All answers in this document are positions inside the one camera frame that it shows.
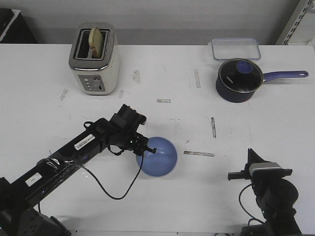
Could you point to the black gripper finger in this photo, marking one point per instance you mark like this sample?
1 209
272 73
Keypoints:
253 157
140 146
150 150

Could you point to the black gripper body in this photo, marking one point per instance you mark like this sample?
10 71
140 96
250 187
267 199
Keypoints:
124 135
260 176

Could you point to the blue bowl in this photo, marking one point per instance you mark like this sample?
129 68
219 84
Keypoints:
160 163

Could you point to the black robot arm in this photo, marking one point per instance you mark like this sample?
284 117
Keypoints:
17 199
274 195

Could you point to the cream and steel toaster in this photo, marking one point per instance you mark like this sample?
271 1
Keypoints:
95 76

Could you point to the dark blue saucepan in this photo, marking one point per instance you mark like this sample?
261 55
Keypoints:
237 97

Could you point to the glass lid with blue knob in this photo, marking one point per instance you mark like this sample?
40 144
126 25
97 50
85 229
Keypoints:
241 75

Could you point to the toast slice in toaster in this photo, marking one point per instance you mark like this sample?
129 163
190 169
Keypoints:
96 42

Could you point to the clear container with blue rim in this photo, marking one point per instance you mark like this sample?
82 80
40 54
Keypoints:
233 47

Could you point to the black box in corner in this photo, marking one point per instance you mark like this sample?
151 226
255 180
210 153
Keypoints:
14 29

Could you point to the grey metal shelf upright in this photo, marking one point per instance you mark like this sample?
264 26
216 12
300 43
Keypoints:
300 28

